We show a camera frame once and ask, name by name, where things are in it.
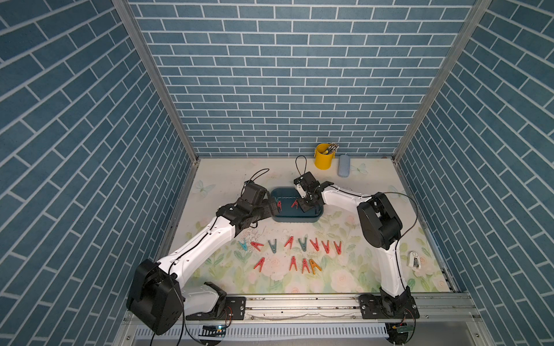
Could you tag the yellow pen cup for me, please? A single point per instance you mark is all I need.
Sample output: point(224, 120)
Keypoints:
point(323, 156)

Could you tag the aluminium corner post right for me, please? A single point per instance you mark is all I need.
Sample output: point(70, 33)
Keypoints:
point(470, 24)

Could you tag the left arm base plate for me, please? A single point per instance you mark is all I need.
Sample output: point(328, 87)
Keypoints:
point(232, 308)

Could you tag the dark teal storage box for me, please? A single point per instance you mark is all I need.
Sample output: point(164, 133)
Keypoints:
point(287, 196)

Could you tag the red clothespin row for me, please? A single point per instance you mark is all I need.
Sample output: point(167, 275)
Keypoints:
point(305, 266)
point(259, 265)
point(293, 264)

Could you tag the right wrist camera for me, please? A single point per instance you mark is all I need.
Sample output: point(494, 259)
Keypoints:
point(299, 185)

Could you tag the grey blue cylinder case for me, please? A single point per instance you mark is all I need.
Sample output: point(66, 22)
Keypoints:
point(344, 166)

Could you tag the pens in yellow cup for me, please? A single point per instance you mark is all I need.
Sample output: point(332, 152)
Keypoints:
point(331, 149)

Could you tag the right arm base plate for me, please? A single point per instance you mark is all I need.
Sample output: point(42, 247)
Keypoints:
point(388, 307)

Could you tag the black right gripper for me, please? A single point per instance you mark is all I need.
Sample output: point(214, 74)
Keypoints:
point(302, 206)

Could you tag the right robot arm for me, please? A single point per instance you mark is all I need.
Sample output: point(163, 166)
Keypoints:
point(381, 225)

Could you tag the aluminium corner post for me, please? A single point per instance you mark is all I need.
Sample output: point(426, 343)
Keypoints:
point(470, 24)
point(130, 23)

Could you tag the orange clothespin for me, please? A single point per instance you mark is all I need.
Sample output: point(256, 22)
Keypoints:
point(314, 266)

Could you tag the aluminium corner post left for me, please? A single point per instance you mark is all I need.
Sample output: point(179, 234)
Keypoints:
point(130, 23)

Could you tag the dark teal clothespin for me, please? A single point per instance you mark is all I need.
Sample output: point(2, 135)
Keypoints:
point(303, 243)

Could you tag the aluminium front rail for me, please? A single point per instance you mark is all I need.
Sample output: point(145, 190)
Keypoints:
point(448, 307)

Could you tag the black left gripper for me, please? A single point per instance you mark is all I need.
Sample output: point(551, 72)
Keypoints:
point(267, 211)

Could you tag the small white device on table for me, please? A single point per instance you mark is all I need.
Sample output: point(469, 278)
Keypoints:
point(413, 260)

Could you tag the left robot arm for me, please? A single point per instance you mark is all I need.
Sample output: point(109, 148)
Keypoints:
point(158, 296)

